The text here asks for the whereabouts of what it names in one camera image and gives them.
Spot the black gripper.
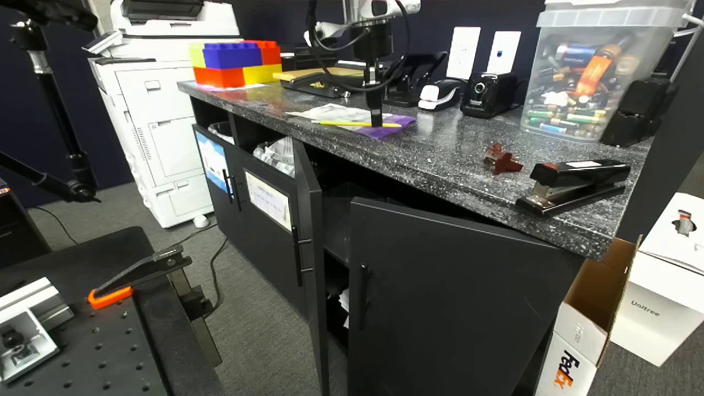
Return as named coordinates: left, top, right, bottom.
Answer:
left=354, top=16, right=395, bottom=130

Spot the yellow pencil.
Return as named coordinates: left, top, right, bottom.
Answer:
left=316, top=119, right=373, bottom=134

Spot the black electric pencil sharpener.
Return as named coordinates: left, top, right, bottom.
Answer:
left=459, top=70, right=520, bottom=122

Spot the purple sticky note pad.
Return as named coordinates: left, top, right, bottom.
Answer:
left=351, top=113, right=417, bottom=144

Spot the black tray with yellow pad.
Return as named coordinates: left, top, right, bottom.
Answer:
left=272, top=65, right=369, bottom=101

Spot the black flat device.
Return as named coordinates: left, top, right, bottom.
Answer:
left=280, top=46, right=325, bottom=72

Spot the white plastic bag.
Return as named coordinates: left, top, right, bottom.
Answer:
left=251, top=136, right=297, bottom=180

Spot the red toy block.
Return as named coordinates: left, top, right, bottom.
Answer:
left=255, top=39, right=284, bottom=68

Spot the yellow toy block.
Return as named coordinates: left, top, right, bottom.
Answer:
left=239, top=65, right=285, bottom=88

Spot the black storage cabinet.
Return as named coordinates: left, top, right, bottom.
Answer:
left=175, top=77, right=652, bottom=396

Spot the red staple remover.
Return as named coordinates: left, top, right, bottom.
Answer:
left=481, top=141, right=526, bottom=179

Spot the blue toy block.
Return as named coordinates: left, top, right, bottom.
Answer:
left=203, top=39, right=263, bottom=72

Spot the orange toy block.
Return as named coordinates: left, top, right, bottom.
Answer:
left=192, top=67, right=248, bottom=91

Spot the blue white door label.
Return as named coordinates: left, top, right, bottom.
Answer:
left=194, top=130, right=232, bottom=199

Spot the yellow-green toy block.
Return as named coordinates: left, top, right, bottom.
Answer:
left=189, top=42, right=209, bottom=70

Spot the white office printer copier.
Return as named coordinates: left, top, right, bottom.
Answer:
left=82, top=0, right=244, bottom=231

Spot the black stapler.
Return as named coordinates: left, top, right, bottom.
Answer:
left=514, top=159, right=634, bottom=219

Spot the clear plastic storage bin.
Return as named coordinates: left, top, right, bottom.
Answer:
left=519, top=0, right=695, bottom=144

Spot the black cabinet door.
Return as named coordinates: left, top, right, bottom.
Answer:
left=346, top=196, right=584, bottom=396

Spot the black tape dispenser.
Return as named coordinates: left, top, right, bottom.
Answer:
left=599, top=76, right=674, bottom=149

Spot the black orange clamp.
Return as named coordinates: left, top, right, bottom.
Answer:
left=83, top=246, right=194, bottom=313

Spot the white cardboard shipping box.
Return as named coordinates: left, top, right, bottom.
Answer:
left=535, top=235, right=637, bottom=396

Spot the black tripod stand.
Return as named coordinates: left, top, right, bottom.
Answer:
left=0, top=0, right=100, bottom=204

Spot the white box with penguin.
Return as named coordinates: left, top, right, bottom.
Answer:
left=610, top=190, right=704, bottom=369

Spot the black perforated breadboard table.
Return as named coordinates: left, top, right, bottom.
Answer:
left=0, top=225, right=223, bottom=396

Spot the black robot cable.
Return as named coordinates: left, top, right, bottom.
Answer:
left=304, top=0, right=413, bottom=98

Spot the white wall plate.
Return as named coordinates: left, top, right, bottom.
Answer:
left=484, top=28, right=524, bottom=77
left=443, top=24, right=484, bottom=83

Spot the black floor cable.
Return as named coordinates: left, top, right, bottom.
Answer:
left=200, top=235, right=232, bottom=322

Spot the silver aluminium mount bracket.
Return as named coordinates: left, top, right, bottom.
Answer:
left=0, top=275, right=76, bottom=388

